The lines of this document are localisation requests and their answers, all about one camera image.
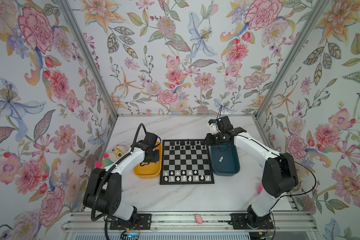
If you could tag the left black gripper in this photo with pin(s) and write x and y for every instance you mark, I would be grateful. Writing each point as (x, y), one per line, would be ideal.
(156, 158)

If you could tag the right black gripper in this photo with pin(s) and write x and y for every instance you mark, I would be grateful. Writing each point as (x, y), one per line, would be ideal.
(208, 139)

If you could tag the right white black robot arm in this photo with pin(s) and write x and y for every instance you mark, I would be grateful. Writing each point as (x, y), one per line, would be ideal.
(279, 174)

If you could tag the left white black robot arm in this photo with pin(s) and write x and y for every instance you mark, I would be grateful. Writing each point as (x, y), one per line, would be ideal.
(103, 194)

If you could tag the yellow plastic tray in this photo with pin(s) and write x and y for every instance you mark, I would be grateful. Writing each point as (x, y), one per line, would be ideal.
(151, 170)

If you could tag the dark teal plastic tray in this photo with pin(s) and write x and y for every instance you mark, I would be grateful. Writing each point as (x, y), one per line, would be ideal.
(225, 160)

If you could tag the black white chessboard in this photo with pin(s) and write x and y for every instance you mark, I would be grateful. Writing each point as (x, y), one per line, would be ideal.
(186, 162)

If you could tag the colourful plush toy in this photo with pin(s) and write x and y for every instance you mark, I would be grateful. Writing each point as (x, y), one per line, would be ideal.
(111, 156)

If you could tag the pink striped plush doll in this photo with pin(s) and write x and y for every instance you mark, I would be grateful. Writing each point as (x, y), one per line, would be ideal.
(260, 189)

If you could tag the small pink toy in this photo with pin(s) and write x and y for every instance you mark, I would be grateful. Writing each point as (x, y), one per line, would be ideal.
(199, 219)

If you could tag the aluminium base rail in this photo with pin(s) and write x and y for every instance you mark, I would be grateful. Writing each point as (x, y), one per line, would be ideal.
(161, 222)

